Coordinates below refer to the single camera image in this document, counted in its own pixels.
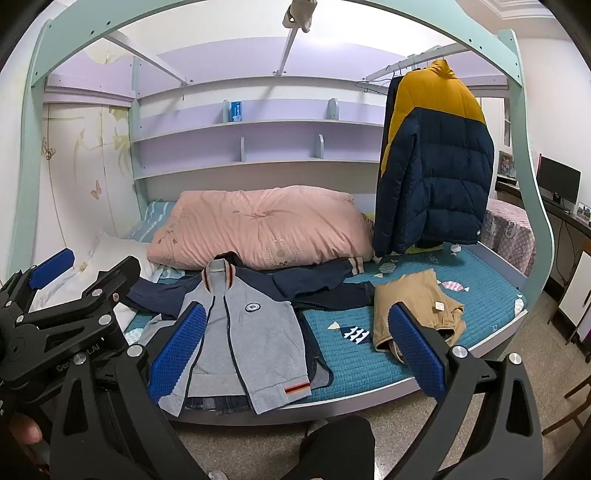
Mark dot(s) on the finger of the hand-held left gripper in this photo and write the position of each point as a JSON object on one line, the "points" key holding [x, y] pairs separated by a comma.
{"points": [[111, 281], [51, 266]]}

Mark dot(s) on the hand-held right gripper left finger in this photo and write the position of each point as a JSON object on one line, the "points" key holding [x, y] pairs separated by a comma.
{"points": [[178, 350]]}

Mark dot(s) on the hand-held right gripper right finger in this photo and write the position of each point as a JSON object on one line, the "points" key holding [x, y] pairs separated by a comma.
{"points": [[415, 355]]}

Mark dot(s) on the grey and navy zip jacket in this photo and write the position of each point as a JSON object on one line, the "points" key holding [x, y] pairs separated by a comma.
{"points": [[258, 332]]}

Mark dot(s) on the person's left hand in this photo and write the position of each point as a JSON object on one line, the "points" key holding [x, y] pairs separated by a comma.
{"points": [[23, 431]]}

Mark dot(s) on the teal quilted bed mat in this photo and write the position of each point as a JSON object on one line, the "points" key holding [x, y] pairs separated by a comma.
{"points": [[360, 360]]}

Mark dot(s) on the khaki pants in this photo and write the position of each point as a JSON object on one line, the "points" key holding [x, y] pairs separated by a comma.
{"points": [[415, 290]]}

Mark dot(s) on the blue striped bed sheet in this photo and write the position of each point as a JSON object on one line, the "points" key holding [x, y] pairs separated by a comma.
{"points": [[152, 219]]}

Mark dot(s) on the butterfly printed wardrobe doors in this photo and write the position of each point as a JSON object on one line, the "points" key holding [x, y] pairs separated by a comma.
{"points": [[83, 184]]}

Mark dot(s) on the yellow-green cloth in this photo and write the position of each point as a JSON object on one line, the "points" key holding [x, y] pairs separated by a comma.
{"points": [[418, 249]]}

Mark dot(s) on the person's black trouser leg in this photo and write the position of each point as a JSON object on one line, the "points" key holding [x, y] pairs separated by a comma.
{"points": [[337, 447]]}

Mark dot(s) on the pink pillow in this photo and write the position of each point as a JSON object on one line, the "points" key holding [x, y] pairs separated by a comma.
{"points": [[258, 226]]}

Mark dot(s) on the pink checked cloth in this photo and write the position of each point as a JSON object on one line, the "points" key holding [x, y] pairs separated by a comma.
{"points": [[508, 230]]}

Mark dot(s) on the wooden chair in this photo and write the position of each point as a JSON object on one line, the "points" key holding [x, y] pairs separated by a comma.
{"points": [[565, 423]]}

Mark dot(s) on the white cabinet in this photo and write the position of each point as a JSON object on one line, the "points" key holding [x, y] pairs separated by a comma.
{"points": [[575, 300]]}

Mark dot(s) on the navy and yellow puffer jacket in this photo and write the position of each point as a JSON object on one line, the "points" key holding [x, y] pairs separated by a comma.
{"points": [[438, 161]]}

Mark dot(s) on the dark desk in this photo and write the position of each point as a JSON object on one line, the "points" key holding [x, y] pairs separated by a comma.
{"points": [[572, 219]]}

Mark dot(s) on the small framed picture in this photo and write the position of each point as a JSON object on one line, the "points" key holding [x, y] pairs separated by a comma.
{"points": [[506, 166]]}

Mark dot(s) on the small blue box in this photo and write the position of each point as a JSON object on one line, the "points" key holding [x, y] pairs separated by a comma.
{"points": [[235, 110]]}

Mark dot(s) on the black computer monitor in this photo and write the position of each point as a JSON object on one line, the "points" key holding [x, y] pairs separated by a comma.
{"points": [[558, 180]]}

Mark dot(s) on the small photo frame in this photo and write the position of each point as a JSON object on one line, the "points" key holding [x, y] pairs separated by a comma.
{"points": [[584, 211]]}

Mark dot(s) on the lavender wall shelves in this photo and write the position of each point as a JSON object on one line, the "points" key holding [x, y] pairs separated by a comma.
{"points": [[277, 134]]}

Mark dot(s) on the white clothes rail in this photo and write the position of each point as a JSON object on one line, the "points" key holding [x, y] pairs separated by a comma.
{"points": [[406, 62]]}

